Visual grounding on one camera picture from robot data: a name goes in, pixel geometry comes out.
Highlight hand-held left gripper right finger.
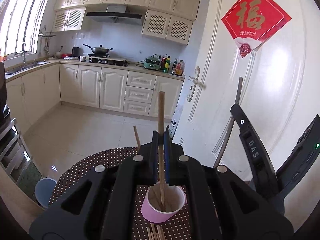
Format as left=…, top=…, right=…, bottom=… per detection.
left=163, top=130, right=294, bottom=240

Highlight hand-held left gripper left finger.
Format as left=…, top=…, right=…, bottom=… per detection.
left=29, top=130, right=160, bottom=240

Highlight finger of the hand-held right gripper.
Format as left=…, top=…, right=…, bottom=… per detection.
left=230, top=104, right=250, bottom=137

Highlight tapered wooden chopstick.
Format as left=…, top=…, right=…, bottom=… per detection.
left=157, top=91, right=166, bottom=207
left=213, top=77, right=244, bottom=168
left=133, top=126, right=142, bottom=148

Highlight pink cup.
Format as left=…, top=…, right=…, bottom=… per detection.
left=140, top=182, right=187, bottom=223

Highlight bunch of wooden chopsticks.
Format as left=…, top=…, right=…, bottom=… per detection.
left=146, top=224, right=165, bottom=240

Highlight white printed bag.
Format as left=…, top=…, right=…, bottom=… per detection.
left=168, top=102, right=184, bottom=138

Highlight green cooking appliance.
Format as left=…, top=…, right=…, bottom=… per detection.
left=144, top=54, right=162, bottom=71

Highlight cream lower cabinets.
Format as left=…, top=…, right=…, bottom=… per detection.
left=5, top=64, right=185, bottom=127

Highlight red diamond door poster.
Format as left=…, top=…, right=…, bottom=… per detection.
left=221, top=0, right=292, bottom=59

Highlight gas stove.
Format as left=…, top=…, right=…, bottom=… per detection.
left=80, top=55, right=130, bottom=67

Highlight light blue bin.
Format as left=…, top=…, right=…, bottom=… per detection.
left=34, top=177, right=58, bottom=209

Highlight cream lattice door cabinet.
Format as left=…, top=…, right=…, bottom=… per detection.
left=141, top=9, right=193, bottom=46
left=52, top=7, right=87, bottom=32

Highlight black wok with lid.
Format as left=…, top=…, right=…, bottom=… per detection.
left=82, top=44, right=113, bottom=55

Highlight green marbled panel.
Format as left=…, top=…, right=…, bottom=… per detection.
left=19, top=159, right=42, bottom=198

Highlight stainless steel rack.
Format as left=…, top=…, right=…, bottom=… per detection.
left=0, top=119, right=33, bottom=180

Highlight range hood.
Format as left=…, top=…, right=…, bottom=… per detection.
left=86, top=4, right=143, bottom=26

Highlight steel sink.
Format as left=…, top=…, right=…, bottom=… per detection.
left=5, top=61, right=50, bottom=75

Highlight metal faucet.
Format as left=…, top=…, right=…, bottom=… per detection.
left=15, top=43, right=27, bottom=69

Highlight barred window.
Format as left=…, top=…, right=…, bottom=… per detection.
left=0, top=0, right=52, bottom=58

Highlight metal door handle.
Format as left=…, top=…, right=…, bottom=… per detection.
left=187, top=66, right=207, bottom=102

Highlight wall utensil rack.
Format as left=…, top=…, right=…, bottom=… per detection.
left=38, top=25, right=57, bottom=55

